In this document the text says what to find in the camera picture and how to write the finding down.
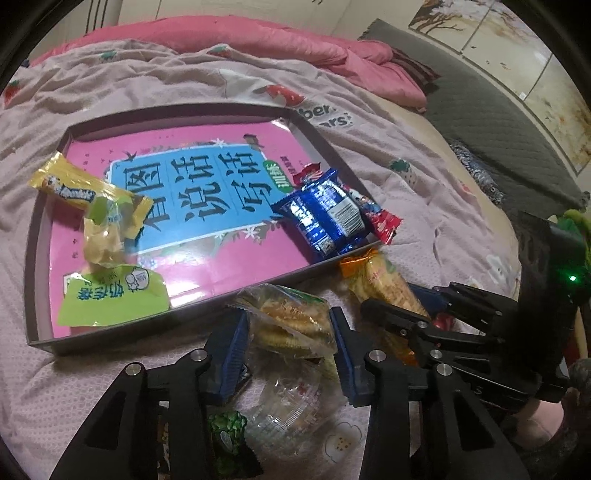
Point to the tree wall painting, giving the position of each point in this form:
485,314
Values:
531,60

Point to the light green snack packet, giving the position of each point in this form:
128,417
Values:
115,290

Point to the pink book with blue label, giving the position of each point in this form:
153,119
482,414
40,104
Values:
207,267

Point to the blue snack packet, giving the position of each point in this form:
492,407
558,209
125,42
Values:
323,217

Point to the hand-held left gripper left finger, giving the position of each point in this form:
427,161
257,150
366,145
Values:
231,360

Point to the green pea packet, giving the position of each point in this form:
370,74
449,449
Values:
226,429

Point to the clear cracker packet green label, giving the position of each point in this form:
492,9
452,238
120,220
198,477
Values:
286,323

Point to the person's right forearm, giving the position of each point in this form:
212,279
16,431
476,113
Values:
535,415

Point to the red snack packet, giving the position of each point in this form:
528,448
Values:
383,221

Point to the dark striped pillow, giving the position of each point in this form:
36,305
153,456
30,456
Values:
415,69

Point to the white wardrobe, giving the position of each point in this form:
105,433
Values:
207,14

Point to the blue white patterned cloth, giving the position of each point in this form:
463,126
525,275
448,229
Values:
478,173

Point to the strawberry printed blanket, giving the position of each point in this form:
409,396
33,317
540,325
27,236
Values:
138,78

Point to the beige bed sheet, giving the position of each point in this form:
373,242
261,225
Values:
438,152

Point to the clear plastic snack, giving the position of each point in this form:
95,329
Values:
286,406

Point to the orange cracker packet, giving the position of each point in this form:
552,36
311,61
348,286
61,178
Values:
378,277

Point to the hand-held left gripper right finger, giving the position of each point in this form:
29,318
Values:
351,369

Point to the pink tray with Chinese text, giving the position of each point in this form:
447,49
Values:
41,277

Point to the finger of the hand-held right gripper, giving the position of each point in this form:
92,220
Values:
434,302
388,314

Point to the long yellow candy packet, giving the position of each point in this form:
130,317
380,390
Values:
69,184

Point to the grey padded headboard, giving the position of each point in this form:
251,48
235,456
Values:
498,120

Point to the pink duvet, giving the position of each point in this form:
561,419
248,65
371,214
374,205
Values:
277,50

